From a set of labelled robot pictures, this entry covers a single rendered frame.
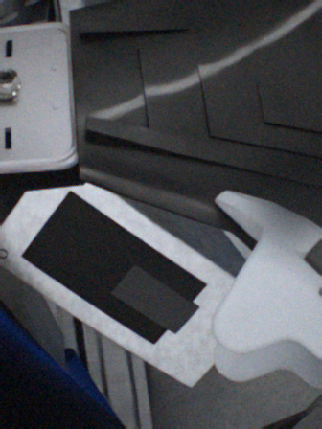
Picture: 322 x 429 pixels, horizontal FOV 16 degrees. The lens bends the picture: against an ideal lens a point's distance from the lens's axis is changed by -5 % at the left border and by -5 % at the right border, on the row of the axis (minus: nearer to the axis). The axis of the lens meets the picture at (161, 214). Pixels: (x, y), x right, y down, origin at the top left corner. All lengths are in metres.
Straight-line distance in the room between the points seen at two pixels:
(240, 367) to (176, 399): 1.22
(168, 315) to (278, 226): 0.21
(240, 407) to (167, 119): 1.23
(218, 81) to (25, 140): 0.09
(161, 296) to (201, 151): 0.17
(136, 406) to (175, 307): 0.98
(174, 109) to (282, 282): 0.09
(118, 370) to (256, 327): 1.19
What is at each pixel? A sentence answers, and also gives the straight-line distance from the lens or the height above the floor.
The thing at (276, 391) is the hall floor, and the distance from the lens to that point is 1.71.
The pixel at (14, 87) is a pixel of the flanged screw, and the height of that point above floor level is 1.20.
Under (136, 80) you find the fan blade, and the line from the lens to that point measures 0.50.
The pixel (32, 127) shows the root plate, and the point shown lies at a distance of 0.49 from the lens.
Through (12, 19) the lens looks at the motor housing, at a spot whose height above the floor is 1.13.
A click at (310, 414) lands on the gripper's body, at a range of 0.42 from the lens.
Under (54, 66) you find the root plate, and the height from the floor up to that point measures 1.19.
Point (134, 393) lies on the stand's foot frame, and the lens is 1.63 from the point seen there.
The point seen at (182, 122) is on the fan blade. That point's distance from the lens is 0.49.
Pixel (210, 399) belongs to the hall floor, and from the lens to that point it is 1.70.
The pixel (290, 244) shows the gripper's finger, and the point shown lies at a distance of 0.44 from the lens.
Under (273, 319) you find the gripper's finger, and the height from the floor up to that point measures 1.20.
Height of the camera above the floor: 1.60
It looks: 62 degrees down
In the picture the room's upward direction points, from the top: 1 degrees clockwise
